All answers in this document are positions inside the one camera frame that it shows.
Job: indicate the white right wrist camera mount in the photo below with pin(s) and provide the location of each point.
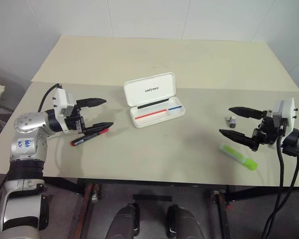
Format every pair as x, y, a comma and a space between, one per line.
290, 112

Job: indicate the green highlighter pen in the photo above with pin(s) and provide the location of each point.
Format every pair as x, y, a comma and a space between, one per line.
239, 156

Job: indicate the dark rounded shape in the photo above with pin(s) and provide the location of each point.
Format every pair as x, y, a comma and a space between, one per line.
124, 224
183, 224

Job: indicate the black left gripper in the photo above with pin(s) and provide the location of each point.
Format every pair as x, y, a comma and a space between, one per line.
73, 122

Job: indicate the black table frame brace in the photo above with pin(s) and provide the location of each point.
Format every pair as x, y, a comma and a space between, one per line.
251, 193
64, 185

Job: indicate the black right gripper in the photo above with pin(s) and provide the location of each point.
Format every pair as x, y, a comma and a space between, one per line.
266, 134

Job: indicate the white plastic pencil case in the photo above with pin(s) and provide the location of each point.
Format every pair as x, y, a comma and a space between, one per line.
149, 89

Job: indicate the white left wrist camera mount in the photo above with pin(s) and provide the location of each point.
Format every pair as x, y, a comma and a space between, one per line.
61, 99

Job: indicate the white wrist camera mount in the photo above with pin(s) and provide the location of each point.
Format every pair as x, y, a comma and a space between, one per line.
290, 112
61, 99

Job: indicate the rusty metal table leg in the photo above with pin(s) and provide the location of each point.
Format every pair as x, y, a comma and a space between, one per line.
220, 211
88, 199

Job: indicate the black marker with red cap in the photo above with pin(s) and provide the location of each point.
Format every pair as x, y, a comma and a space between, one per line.
79, 142

